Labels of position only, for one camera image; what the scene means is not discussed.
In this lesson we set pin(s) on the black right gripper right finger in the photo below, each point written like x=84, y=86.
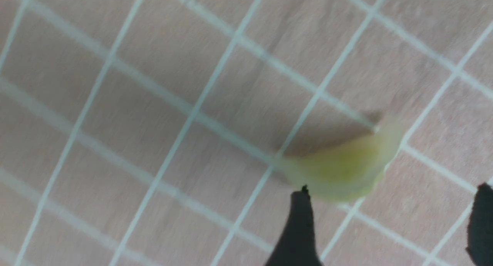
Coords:
x=480, y=227

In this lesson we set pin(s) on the pink checkered tablecloth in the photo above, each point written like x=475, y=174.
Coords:
x=139, y=132

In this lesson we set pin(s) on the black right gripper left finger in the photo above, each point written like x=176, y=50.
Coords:
x=297, y=244

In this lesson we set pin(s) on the green tinted dumpling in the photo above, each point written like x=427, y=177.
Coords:
x=346, y=172

